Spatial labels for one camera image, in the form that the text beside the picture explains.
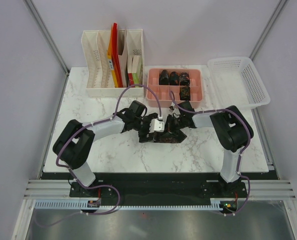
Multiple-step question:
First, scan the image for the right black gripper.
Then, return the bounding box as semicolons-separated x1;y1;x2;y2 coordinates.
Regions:
159;114;186;139

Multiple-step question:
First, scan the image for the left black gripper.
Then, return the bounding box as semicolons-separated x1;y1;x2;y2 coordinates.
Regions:
133;113;158;143

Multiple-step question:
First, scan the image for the dark paisley necktie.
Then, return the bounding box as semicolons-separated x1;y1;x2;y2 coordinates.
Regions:
153;130;187;144

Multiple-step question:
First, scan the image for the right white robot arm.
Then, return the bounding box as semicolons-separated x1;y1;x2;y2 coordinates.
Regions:
175;100;254;197

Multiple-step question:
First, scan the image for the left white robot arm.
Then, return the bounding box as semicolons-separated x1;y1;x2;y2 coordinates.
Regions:
52;100;161;197

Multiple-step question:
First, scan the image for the rolled tie front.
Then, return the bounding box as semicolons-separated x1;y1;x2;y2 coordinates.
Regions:
179;85;191;101

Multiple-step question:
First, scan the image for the rolled tie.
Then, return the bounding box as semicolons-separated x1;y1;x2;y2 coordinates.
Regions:
159;69;170;86
179;85;191;101
179;72;191;86
169;71;180;86

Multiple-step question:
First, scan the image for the pink divided storage box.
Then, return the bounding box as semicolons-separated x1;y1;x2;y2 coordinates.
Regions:
146;67;204;108

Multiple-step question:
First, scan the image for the white perforated plastic basket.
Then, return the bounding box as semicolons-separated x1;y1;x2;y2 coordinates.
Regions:
207;56;271;110

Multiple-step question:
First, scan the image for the beige paper folder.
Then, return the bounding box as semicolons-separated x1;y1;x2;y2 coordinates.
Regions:
117;29;128;88

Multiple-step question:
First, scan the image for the orange red folder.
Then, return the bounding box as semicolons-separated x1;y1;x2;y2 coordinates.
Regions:
106;22;123;88

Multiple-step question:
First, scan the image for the white file organizer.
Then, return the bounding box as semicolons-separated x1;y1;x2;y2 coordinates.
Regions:
81;29;145;99

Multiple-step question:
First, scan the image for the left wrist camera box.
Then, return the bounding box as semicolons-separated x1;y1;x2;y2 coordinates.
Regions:
149;118;165;133

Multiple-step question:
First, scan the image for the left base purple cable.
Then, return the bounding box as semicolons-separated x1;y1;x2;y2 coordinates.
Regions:
79;184;122;216

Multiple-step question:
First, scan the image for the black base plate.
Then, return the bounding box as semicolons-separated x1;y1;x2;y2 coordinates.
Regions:
68;171;249;207

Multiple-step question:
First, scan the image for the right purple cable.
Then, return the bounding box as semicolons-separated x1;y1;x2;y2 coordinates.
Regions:
168;90;254;216

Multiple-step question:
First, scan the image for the white slotted cable duct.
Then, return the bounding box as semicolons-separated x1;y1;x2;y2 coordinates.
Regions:
34;199;224;211

